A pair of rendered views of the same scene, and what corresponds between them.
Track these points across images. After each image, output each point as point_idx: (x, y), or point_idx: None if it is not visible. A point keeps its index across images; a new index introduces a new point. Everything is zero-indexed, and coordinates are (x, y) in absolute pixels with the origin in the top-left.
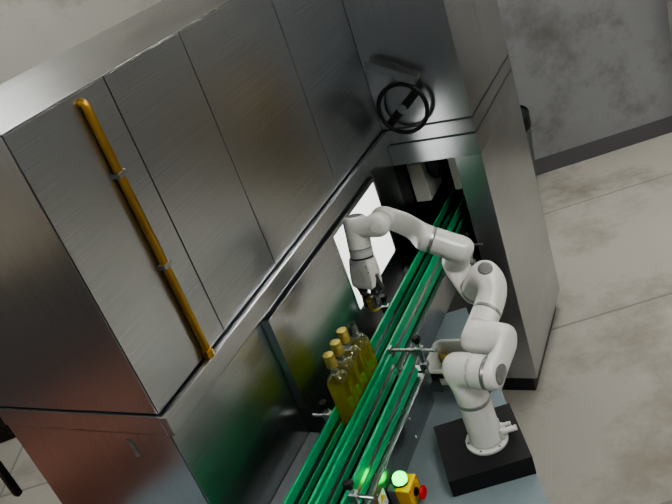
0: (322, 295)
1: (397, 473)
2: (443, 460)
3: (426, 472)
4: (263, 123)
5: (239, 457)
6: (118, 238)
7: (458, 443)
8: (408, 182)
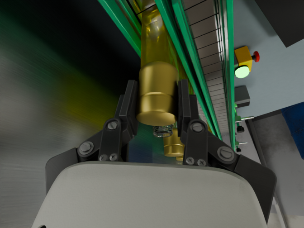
0: (45, 173)
1: (242, 75)
2: (277, 32)
3: (244, 28)
4: None
5: (175, 158)
6: None
7: (297, 4)
8: None
